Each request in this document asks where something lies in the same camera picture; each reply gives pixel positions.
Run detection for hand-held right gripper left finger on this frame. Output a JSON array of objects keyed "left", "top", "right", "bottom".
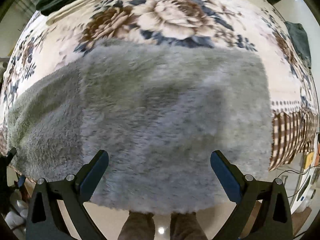
[{"left": 26, "top": 149, "right": 109, "bottom": 240}]

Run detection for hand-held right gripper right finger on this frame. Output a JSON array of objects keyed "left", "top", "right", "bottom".
[{"left": 210, "top": 150, "right": 293, "bottom": 240}]

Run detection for grey fluffy pants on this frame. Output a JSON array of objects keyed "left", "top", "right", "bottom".
[{"left": 6, "top": 39, "right": 273, "bottom": 215}]

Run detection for white slipper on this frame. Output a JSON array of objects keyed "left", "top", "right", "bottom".
[{"left": 5, "top": 200, "right": 28, "bottom": 228}]

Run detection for person's right leg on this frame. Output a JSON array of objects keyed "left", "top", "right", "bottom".
[{"left": 170, "top": 212, "right": 208, "bottom": 240}]

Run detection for person's leg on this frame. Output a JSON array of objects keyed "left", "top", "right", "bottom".
[
  {"left": 170, "top": 212, "right": 208, "bottom": 240},
  {"left": 117, "top": 211, "right": 157, "bottom": 240}
]

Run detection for person's left leg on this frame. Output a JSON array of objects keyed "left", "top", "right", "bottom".
[{"left": 117, "top": 211, "right": 157, "bottom": 240}]

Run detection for small yellow box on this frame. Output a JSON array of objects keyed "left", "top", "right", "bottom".
[{"left": 304, "top": 152, "right": 314, "bottom": 171}]

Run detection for black cable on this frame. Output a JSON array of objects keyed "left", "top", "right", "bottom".
[{"left": 275, "top": 164, "right": 320, "bottom": 177}]

